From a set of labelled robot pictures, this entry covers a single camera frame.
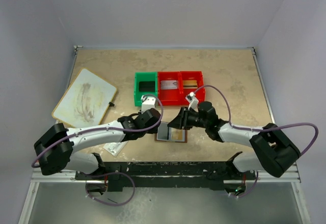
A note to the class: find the red plastic bin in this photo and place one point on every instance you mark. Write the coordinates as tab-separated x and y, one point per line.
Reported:
190	75
169	97

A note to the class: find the grey chip card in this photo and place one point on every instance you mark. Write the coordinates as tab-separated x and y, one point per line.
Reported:
163	132

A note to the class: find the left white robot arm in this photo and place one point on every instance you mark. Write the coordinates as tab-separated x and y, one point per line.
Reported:
59	147

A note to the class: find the gold card in bin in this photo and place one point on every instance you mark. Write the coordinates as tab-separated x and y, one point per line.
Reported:
190	84

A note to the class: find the silver card in bin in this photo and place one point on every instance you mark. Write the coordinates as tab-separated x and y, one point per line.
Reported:
169	84

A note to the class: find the red middle plastic bin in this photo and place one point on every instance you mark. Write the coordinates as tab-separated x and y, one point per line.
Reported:
169	97

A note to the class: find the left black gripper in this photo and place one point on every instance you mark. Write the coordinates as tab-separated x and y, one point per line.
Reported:
155	114

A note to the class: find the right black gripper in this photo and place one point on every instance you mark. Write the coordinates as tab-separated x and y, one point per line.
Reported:
184	118

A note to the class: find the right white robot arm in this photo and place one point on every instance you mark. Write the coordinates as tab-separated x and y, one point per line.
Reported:
273	151

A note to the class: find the white board yellow rim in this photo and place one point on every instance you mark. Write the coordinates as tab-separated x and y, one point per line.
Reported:
85	102

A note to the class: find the black card in bin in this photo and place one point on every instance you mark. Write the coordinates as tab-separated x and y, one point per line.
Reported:
147	86

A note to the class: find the brown leather card holder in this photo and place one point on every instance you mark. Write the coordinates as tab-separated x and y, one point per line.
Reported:
176	136

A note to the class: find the aluminium frame rail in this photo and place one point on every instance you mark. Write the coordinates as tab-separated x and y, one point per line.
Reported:
182	170

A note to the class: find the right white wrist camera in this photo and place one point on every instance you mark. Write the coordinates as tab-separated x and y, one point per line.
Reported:
192	100

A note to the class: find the clear plastic packet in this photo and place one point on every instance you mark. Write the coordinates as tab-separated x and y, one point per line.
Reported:
114	148

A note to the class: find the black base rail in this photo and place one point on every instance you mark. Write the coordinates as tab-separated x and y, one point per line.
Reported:
116	181

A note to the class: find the red right plastic bin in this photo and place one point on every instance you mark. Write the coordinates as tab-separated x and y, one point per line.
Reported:
190	75

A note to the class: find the green plastic bin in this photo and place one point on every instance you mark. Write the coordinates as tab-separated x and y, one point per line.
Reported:
143	76

